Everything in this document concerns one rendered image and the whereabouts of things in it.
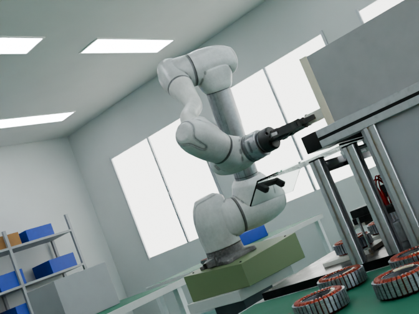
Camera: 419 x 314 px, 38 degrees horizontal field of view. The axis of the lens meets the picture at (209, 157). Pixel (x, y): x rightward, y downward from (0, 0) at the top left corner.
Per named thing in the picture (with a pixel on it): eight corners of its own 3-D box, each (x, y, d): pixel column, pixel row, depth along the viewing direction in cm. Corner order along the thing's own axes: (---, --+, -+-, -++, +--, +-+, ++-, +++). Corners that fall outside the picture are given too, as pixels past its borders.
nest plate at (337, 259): (323, 268, 170) (322, 263, 170) (346, 253, 181) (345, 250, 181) (370, 253, 160) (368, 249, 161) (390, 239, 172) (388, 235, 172)
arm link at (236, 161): (262, 168, 194) (234, 156, 185) (227, 184, 203) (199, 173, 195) (259, 139, 198) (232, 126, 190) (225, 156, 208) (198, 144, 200)
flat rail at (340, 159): (320, 174, 153) (315, 164, 154) (405, 144, 202) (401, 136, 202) (323, 172, 153) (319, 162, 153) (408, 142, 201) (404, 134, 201)
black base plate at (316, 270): (264, 301, 168) (261, 293, 169) (358, 243, 219) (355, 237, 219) (418, 256, 140) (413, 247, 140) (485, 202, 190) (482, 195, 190)
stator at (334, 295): (295, 328, 115) (287, 309, 115) (300, 315, 125) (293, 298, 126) (351, 308, 112) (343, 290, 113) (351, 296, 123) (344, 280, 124)
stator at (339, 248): (330, 260, 170) (325, 247, 171) (347, 250, 179) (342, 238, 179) (364, 249, 163) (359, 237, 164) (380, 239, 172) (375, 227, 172)
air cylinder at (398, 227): (390, 245, 161) (381, 226, 161) (399, 238, 167) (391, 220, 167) (406, 240, 158) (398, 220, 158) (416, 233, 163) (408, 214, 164)
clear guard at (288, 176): (249, 207, 169) (242, 187, 170) (292, 190, 188) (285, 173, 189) (347, 166, 149) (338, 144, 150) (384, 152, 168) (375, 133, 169)
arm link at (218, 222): (201, 253, 251) (181, 204, 252) (239, 236, 256) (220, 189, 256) (209, 255, 235) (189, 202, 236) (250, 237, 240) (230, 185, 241)
